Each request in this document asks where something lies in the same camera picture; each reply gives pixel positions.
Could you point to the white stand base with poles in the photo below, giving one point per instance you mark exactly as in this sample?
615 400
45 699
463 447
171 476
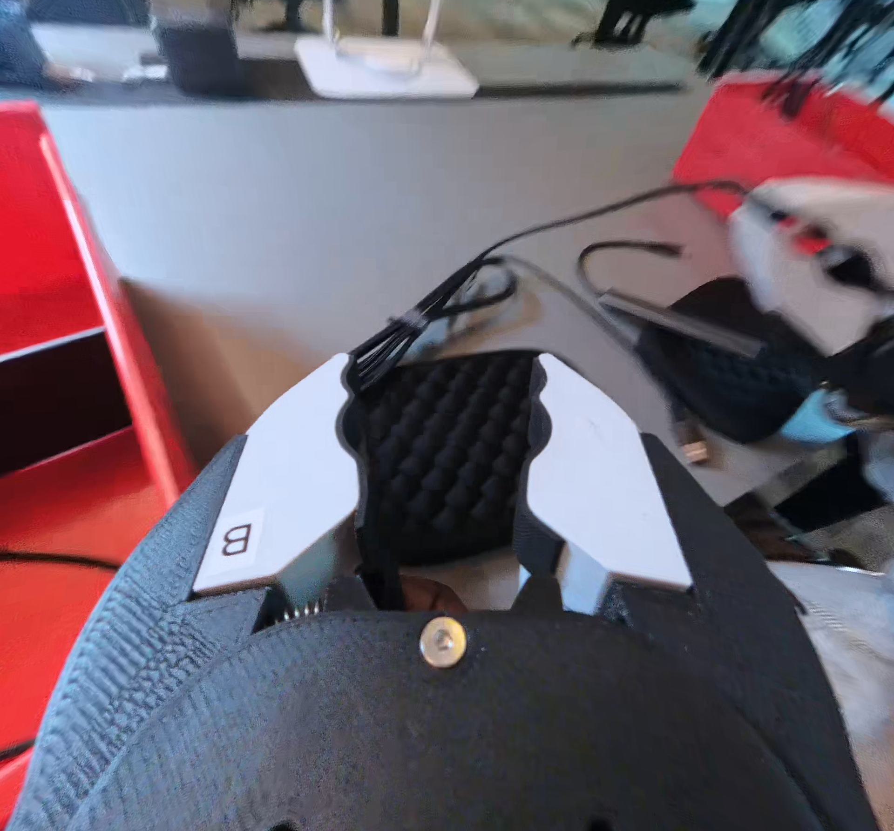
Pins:
391 73

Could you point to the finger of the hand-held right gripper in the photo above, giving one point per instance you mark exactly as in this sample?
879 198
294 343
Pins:
782 272
852 206

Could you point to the red plastic bin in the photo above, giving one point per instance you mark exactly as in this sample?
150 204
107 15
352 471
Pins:
754 139
63 251

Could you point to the black box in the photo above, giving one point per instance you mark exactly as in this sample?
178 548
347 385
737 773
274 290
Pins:
202 56

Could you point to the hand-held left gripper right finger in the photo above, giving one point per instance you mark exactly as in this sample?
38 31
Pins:
600 489

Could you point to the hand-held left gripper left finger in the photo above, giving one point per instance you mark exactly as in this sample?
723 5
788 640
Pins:
286 482

